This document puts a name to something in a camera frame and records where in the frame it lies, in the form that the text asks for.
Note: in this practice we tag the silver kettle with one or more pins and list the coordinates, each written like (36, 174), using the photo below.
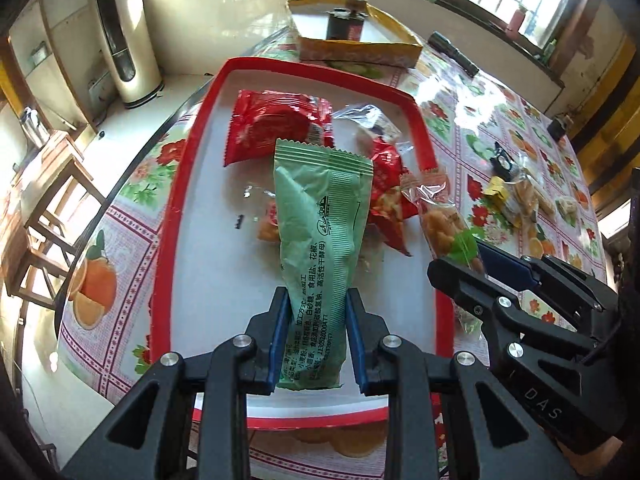
(34, 127)

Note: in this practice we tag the red tray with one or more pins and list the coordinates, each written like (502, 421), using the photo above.
(210, 260)

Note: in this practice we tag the wooden stool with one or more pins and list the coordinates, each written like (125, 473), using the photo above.
(45, 220)

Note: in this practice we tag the pink bottle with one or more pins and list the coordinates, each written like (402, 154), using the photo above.
(517, 20)

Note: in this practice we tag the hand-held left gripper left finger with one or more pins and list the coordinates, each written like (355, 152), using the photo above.
(277, 345)

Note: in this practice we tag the clear packet with brown pastry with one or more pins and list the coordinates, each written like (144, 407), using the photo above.
(530, 197)

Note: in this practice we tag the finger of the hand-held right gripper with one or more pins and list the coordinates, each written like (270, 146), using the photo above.
(450, 280)
(505, 265)

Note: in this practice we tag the black canister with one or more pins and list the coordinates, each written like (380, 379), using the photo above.
(345, 22)

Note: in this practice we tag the floral fruit printed tablecloth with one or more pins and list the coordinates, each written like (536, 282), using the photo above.
(120, 240)

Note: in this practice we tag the beige biscuit packet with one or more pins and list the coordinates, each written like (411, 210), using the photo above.
(567, 210)

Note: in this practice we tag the black flashlight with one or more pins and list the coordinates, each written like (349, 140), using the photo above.
(452, 54)

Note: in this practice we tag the small black device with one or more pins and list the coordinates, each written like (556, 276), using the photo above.
(557, 127)

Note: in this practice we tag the clear packet with orange pastry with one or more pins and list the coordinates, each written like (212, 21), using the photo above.
(267, 225)

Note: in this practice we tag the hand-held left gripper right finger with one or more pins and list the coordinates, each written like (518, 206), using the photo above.
(356, 345)

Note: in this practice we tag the white wall socket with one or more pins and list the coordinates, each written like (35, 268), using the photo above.
(100, 90)

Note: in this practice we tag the black and white packet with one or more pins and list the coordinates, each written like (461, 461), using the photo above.
(504, 157)

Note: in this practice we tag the gold snack packet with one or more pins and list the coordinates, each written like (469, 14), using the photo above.
(495, 191)

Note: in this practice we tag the white standing air conditioner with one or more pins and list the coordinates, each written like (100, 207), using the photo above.
(125, 35)

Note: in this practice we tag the yellow wooden furniture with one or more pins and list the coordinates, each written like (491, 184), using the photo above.
(610, 125)

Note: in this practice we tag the clear packet with fried snack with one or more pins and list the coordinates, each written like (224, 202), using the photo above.
(440, 225)

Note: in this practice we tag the green snack packet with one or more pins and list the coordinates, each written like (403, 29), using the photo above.
(320, 240)

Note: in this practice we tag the red packet with nuts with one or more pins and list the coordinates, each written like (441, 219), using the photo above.
(387, 185)

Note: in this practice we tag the clear packet with dark snack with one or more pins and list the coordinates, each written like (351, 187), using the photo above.
(370, 122)

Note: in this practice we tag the red snack packet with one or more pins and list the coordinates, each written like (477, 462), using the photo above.
(275, 125)

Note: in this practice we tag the yellow cardboard box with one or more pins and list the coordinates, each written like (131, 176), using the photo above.
(360, 50)

